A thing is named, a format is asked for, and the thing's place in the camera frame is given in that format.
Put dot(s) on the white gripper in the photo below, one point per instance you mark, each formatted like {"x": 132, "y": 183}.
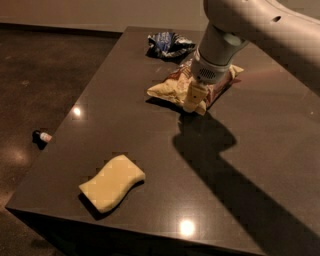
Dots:
{"x": 207, "y": 71}

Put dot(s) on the brown chip bag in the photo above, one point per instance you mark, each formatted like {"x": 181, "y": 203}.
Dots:
{"x": 174, "y": 88}

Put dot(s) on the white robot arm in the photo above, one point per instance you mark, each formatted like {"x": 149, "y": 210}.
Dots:
{"x": 290, "y": 38}

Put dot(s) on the blue crumpled chip bag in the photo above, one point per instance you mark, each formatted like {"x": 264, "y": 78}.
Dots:
{"x": 167, "y": 45}

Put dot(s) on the yellow sponge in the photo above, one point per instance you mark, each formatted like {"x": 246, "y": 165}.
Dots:
{"x": 110, "y": 185}

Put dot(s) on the small bottle on floor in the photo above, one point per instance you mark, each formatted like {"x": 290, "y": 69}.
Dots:
{"x": 38, "y": 135}

